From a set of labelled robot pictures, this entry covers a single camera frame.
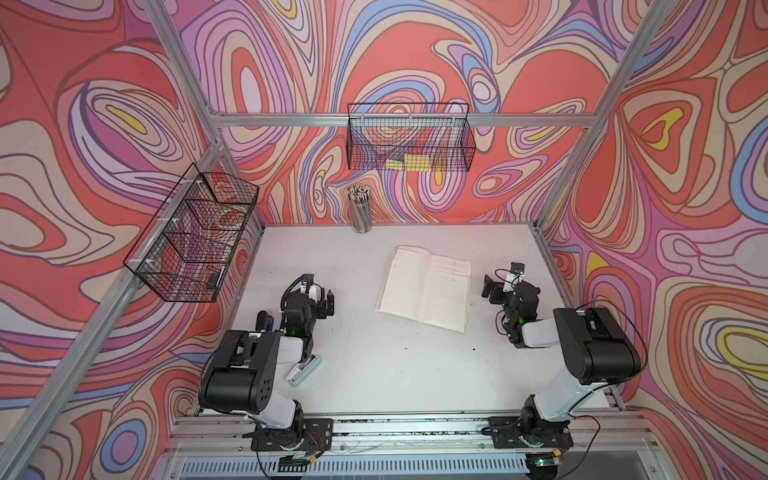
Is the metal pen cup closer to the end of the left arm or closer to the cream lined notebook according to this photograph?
the cream lined notebook

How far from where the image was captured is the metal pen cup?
1.07 m

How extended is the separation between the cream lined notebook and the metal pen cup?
0.17m

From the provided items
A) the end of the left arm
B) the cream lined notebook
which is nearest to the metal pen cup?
the cream lined notebook

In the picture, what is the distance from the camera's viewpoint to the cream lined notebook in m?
0.95
